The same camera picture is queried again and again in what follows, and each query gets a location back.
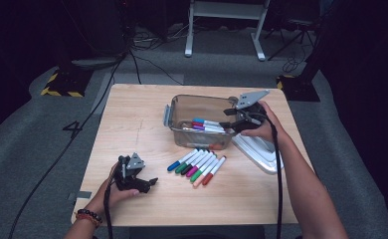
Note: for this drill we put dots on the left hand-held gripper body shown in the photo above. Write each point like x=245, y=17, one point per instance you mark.
x=125, y=178

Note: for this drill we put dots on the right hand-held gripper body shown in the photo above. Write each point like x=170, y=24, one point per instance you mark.
x=251, y=98

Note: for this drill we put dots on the dark blue marker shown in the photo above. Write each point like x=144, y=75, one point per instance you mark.
x=173, y=166

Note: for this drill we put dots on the purple marker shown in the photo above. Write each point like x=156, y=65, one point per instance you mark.
x=198, y=127

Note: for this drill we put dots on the light blue marker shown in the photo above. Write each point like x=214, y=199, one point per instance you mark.
x=198, y=120

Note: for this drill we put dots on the bright red marker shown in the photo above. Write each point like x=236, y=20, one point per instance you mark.
x=197, y=124

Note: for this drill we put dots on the white box lid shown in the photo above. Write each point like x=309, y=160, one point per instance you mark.
x=255, y=149

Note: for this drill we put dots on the dark green marker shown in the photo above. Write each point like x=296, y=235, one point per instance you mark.
x=181, y=168

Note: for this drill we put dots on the black marker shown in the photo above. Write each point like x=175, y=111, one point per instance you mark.
x=186, y=170

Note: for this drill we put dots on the clear plastic storage box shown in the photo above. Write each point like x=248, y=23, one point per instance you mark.
x=188, y=109

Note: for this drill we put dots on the magenta marker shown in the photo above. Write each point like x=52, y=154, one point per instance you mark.
x=192, y=172

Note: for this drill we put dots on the bright green marker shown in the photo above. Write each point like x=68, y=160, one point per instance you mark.
x=195, y=176

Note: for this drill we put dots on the peach marker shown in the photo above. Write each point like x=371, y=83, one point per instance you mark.
x=198, y=182

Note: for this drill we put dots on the dark red marker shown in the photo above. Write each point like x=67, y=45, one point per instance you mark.
x=208, y=179

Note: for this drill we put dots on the person's left hand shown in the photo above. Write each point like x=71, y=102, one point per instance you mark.
x=108, y=197

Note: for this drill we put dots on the person's right hand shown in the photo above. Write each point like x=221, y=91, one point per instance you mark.
x=270, y=131

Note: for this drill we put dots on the grey tape piece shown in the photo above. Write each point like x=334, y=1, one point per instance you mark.
x=81, y=195

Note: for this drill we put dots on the black yellow striped stand base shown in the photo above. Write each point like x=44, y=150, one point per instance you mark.
x=66, y=84
x=299, y=89

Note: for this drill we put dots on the black tripod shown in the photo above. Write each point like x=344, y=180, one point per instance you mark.
x=298, y=33

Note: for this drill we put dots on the grey stand foot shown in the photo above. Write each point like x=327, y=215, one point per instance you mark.
x=96, y=63

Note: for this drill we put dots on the white desk frame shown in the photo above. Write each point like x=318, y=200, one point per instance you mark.
x=225, y=10

